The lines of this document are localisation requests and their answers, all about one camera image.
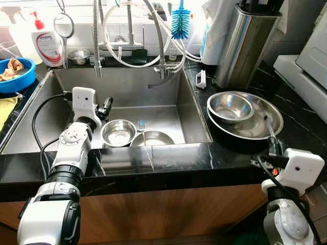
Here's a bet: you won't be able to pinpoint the blue bottle brush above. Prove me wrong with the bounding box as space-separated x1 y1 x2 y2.
171 0 191 40

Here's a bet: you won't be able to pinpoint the tiny steel bowl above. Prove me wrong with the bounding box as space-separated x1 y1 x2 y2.
67 49 91 66

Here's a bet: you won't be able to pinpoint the white appliance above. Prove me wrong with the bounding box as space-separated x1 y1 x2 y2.
273 3 327 123

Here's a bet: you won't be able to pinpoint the straight steel water tap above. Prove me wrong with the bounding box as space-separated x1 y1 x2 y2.
110 0 146 52

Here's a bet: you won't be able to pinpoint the wooden cabinet door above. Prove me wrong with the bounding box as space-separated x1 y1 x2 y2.
0 184 269 245

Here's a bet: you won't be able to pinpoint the small white clip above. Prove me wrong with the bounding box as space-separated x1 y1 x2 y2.
196 70 207 89

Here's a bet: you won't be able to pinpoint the dark green sponge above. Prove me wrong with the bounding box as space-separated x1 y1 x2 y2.
129 48 149 65

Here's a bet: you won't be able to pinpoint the tall steel knife holder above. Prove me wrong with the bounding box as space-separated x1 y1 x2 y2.
214 0 283 90

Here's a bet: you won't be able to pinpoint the shallow steel dish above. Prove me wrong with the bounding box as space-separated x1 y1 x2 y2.
130 131 176 148

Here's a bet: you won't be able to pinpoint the blue plastic basin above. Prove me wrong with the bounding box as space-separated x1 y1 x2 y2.
0 57 37 94

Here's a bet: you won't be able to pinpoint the stainless steel sink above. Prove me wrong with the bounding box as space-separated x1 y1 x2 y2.
0 66 213 155

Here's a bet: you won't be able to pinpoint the medium steel bowl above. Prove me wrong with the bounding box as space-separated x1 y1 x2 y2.
207 92 254 124

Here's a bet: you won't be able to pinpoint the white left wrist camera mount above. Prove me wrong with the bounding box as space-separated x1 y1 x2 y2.
72 87 98 120

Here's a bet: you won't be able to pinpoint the steel spring pull-down faucet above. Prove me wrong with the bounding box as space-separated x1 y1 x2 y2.
92 0 184 80

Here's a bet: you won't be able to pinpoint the white trigger spray bottle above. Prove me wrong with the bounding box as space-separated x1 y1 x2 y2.
0 6 24 57

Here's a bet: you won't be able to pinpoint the white flexible hose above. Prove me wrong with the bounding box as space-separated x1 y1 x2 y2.
101 0 202 69

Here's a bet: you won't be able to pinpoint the yellow cloth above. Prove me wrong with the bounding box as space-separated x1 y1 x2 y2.
0 94 25 132

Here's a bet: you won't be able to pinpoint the large shallow steel bowl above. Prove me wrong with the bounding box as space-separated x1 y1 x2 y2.
206 91 285 141

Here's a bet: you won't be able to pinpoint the white soap bottle red pump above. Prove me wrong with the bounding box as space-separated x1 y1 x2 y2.
30 11 64 68

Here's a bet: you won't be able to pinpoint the brown food scraps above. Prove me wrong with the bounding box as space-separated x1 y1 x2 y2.
0 58 24 81

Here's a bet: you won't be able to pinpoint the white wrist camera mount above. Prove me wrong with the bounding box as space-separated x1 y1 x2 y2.
276 148 325 194
72 87 98 120

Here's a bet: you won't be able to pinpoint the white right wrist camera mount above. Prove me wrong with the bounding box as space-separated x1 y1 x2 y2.
276 148 325 194

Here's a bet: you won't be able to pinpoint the white detergent pouch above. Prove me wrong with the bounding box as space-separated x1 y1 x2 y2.
200 0 237 66

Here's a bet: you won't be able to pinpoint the round steel mesh strainer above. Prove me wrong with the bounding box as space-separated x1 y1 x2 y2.
53 0 76 69

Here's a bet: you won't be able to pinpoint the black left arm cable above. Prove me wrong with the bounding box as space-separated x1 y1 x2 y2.
32 91 75 179

